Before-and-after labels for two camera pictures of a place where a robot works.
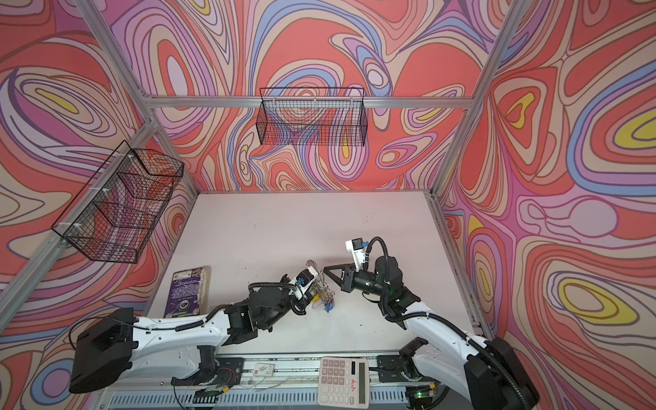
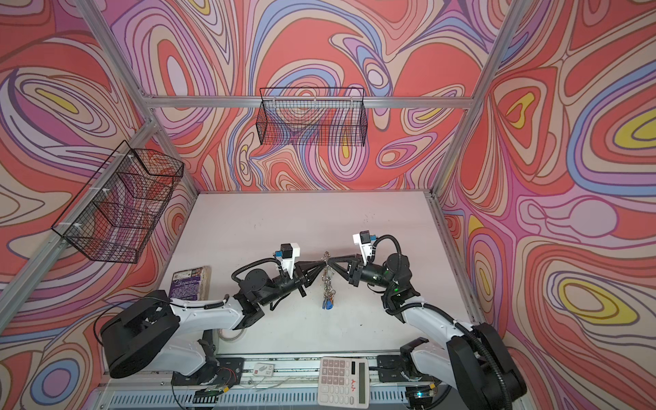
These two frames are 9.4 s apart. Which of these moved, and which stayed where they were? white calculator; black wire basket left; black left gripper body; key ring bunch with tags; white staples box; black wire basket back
Moved: key ring bunch with tags; black left gripper body
Stayed: white calculator; white staples box; black wire basket back; black wire basket left
